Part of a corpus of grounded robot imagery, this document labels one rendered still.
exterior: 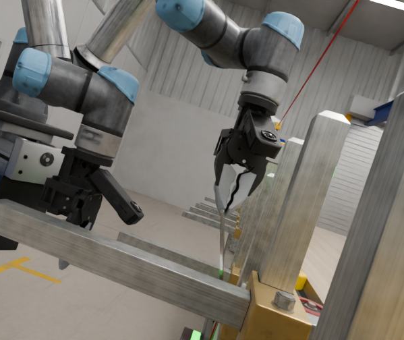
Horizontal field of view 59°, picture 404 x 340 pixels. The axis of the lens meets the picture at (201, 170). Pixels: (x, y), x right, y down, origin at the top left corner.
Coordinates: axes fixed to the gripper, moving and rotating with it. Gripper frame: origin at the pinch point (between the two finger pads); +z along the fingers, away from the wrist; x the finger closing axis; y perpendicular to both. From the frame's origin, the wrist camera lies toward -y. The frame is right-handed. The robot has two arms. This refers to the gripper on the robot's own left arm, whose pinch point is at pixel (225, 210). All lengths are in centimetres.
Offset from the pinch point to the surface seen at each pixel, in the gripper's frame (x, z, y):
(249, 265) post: -6.9, 7.8, -1.3
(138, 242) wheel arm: 9.0, 16.5, 27.1
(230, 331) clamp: -4.3, 16.8, -8.1
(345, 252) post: 9.9, -4.4, -45.3
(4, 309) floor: 51, 101, 144
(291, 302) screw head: 2.5, 2.7, -31.4
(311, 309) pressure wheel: -16.4, 10.4, -8.2
